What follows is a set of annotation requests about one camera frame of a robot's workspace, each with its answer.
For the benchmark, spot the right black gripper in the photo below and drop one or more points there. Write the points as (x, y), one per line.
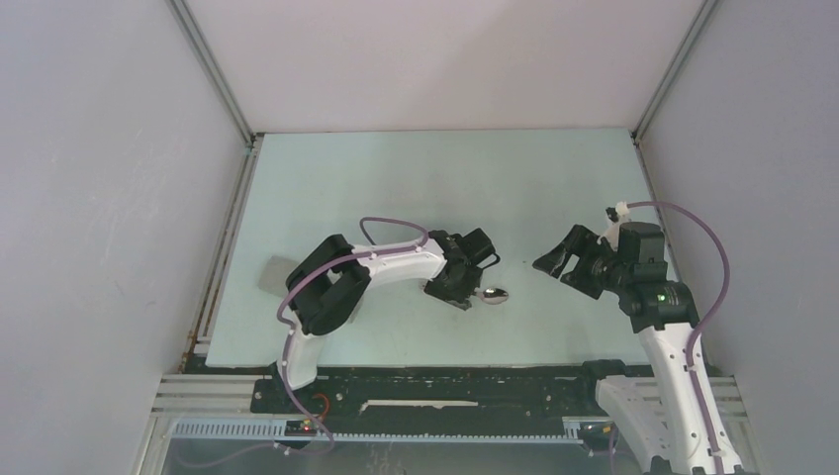
(581, 242)

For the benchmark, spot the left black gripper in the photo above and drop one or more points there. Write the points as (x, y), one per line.
(458, 296)

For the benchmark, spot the metal spoon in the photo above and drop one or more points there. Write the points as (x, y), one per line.
(493, 295)

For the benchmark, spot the grey cloth napkin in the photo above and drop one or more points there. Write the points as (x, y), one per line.
(274, 274)

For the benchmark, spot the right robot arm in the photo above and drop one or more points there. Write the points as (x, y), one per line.
(686, 435)

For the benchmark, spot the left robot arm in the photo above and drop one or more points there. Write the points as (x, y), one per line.
(327, 286)

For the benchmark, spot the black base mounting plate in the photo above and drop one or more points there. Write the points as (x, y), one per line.
(446, 401)

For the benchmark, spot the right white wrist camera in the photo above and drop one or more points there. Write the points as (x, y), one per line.
(616, 215)

